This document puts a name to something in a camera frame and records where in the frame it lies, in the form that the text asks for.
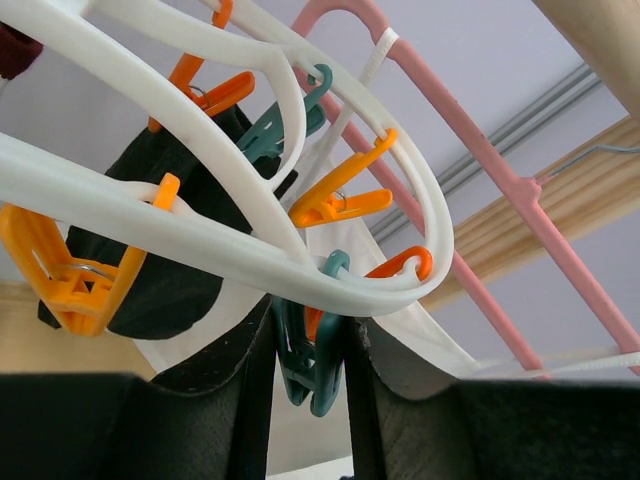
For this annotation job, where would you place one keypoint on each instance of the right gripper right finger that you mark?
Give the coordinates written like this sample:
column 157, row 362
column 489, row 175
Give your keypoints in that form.
column 410, row 420

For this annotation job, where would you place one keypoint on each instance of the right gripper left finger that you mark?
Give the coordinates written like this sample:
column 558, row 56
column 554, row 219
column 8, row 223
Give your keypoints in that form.
column 207, row 417

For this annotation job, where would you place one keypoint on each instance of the dark navy sock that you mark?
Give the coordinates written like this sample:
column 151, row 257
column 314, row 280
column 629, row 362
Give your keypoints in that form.
column 167, row 297

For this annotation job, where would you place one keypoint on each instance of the pink clothes hanger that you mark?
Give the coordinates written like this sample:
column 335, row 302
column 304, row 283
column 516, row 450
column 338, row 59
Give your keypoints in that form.
column 534, row 214

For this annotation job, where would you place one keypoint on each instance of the white mesh laundry bag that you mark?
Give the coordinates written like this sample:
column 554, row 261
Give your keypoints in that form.
column 253, row 269

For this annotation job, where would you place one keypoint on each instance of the wooden clothes rack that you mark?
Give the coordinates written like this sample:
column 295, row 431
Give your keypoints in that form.
column 496, row 57

